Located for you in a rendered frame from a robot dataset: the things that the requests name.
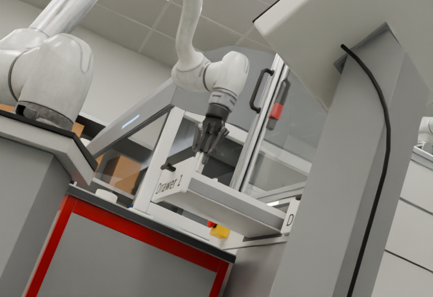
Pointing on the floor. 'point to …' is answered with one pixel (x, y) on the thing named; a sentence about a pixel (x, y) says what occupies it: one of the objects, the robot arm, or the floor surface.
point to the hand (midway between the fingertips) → (198, 163)
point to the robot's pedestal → (31, 194)
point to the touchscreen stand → (354, 178)
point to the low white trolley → (122, 255)
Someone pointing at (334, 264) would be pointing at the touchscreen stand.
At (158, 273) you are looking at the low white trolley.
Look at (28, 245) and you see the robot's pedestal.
